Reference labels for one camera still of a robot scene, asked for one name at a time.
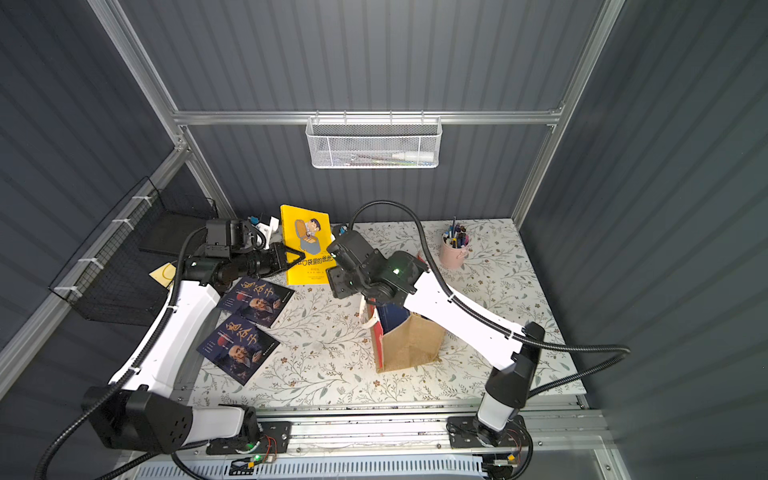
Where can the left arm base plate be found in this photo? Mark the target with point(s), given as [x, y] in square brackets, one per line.
[270, 438]

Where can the white wire mesh basket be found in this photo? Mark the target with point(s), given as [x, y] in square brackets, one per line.
[357, 142]

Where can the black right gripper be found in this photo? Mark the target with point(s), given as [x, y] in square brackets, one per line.
[341, 280]

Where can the black tray in basket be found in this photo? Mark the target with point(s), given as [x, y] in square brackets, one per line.
[166, 234]

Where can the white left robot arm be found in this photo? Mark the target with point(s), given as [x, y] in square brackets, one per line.
[136, 410]

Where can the yellow sticky note pad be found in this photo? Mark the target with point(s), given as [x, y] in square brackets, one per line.
[164, 275]

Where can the dark portrait book lower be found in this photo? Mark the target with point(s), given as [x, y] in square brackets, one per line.
[238, 347]

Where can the dark portrait book upper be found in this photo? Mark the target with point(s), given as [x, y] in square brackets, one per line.
[256, 300]

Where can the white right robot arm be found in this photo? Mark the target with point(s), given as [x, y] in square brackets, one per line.
[417, 285]

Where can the floral table mat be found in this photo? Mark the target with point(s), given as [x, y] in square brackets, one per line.
[326, 356]

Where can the blue book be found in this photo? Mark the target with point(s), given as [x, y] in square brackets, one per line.
[391, 316]

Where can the pink pen holder cup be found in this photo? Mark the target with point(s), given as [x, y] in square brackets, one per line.
[454, 247]

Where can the yellow cartoon cover book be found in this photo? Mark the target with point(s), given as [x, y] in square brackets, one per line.
[310, 233]

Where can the burlap canvas bag red panel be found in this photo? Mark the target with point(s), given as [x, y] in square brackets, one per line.
[415, 343]

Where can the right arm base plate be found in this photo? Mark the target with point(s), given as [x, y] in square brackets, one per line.
[468, 432]

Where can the black wire wall basket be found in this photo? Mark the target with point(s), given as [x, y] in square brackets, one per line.
[107, 279]

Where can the white marker in basket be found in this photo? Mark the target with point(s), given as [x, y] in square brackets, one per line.
[413, 157]

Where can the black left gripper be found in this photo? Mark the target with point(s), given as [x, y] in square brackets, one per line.
[274, 260]

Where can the dark portrait book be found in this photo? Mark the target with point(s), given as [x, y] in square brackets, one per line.
[256, 300]
[238, 347]

